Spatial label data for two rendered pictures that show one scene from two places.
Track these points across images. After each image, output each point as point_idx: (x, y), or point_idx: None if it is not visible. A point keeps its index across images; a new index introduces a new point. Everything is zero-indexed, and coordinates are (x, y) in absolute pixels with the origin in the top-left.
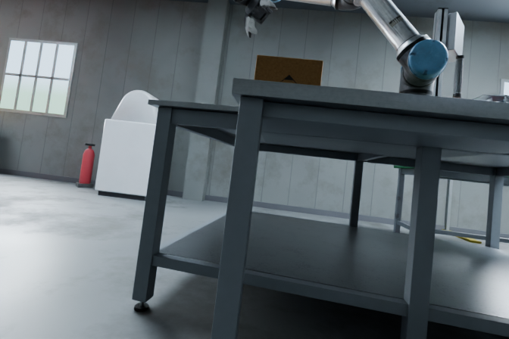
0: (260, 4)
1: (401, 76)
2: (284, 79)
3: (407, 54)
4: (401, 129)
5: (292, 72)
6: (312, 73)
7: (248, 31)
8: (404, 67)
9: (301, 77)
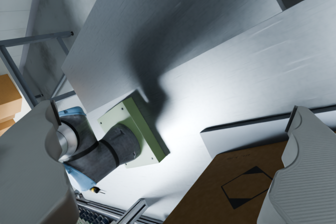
0: (46, 197)
1: (95, 165)
2: (250, 199)
3: (66, 120)
4: None
5: (223, 215)
6: (184, 213)
7: (293, 109)
8: (82, 126)
9: (210, 204)
